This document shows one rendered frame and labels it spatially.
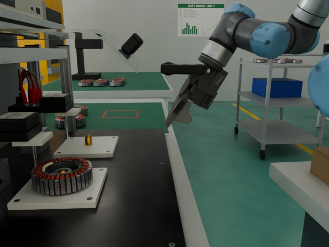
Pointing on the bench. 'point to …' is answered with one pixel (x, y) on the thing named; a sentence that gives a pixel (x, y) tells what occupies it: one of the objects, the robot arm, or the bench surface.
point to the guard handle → (132, 44)
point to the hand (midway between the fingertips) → (167, 121)
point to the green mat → (153, 118)
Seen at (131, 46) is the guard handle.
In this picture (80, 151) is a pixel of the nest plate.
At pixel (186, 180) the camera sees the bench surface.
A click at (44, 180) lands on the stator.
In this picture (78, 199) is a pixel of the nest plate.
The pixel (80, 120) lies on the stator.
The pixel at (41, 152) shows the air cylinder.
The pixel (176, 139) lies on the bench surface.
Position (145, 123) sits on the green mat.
